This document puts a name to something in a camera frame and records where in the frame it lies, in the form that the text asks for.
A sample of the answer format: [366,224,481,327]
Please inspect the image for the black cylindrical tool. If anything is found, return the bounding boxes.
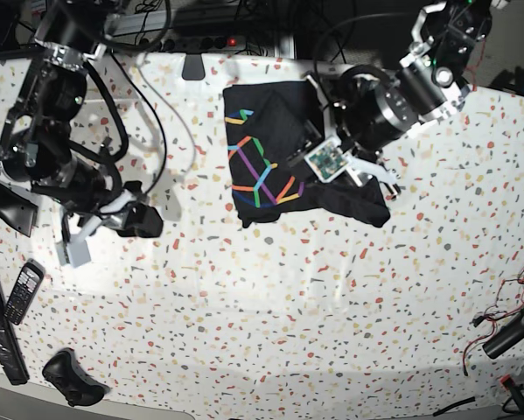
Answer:
[483,308,524,360]

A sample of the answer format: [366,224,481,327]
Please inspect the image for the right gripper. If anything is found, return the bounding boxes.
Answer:
[31,152,149,268]

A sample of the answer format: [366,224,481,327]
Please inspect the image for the black remote control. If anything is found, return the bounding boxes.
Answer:
[4,259,45,326]

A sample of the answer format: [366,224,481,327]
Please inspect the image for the thin black stick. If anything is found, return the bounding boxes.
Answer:
[432,396,476,417]

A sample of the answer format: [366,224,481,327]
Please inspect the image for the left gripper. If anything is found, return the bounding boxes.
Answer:
[304,65,419,195]

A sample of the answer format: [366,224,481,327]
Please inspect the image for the black game controller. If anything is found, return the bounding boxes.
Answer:
[42,348,107,407]

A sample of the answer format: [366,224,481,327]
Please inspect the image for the red black clamp right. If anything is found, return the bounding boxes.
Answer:
[500,375,524,416]

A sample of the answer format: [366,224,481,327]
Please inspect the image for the power strip with red switch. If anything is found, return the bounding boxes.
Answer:
[153,34,247,54]

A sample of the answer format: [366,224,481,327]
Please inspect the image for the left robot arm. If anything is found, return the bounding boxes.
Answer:
[298,1,494,195]

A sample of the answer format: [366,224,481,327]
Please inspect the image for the black handheld device with handle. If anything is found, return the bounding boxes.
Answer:
[0,181,42,237]

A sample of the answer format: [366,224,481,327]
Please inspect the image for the black T-shirt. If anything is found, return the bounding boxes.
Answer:
[223,81,390,228]

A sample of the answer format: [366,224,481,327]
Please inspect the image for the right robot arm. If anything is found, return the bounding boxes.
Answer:
[0,1,163,267]

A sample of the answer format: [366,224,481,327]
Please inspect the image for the red and black wires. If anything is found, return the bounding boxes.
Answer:
[462,262,524,377]

